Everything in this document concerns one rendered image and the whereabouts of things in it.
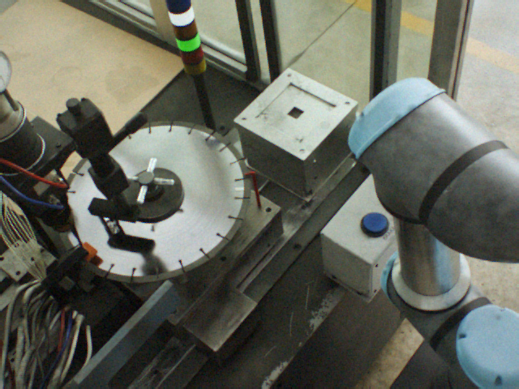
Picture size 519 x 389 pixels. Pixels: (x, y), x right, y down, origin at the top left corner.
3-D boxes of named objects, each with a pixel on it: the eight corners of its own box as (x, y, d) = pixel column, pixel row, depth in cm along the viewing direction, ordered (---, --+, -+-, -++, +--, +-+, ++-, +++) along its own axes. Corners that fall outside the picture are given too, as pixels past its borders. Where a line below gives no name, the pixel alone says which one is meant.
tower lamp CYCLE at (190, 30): (185, 20, 131) (182, 8, 128) (202, 29, 129) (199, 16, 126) (169, 34, 129) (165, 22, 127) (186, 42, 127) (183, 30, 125)
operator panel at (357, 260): (401, 178, 142) (406, 132, 130) (448, 203, 137) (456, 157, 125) (322, 273, 131) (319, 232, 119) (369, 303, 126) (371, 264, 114)
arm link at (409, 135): (435, 363, 109) (423, 198, 63) (377, 295, 117) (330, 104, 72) (493, 319, 110) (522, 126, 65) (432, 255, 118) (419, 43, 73)
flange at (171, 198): (195, 197, 120) (192, 189, 118) (143, 232, 117) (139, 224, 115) (162, 160, 126) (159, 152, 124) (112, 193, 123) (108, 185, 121)
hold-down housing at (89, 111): (120, 170, 110) (79, 82, 93) (136, 187, 107) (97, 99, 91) (92, 190, 108) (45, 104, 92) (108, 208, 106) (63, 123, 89)
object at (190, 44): (188, 33, 133) (186, 21, 131) (205, 41, 131) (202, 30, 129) (173, 46, 132) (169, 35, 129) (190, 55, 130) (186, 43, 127)
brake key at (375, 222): (371, 214, 121) (371, 208, 120) (390, 225, 119) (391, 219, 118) (358, 229, 120) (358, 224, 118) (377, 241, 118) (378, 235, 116)
